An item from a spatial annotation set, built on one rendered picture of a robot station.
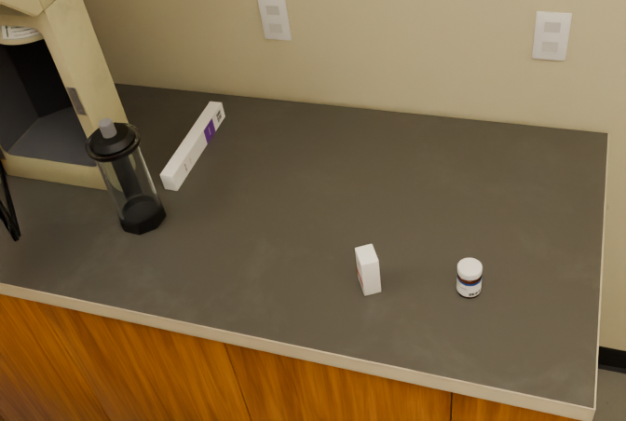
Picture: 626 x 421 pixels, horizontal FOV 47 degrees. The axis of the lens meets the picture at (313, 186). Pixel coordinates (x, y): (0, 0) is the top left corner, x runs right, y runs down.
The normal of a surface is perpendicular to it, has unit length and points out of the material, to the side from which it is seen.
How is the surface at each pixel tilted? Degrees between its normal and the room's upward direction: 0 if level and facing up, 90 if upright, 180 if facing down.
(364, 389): 90
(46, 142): 0
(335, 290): 0
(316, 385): 90
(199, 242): 0
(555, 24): 90
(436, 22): 90
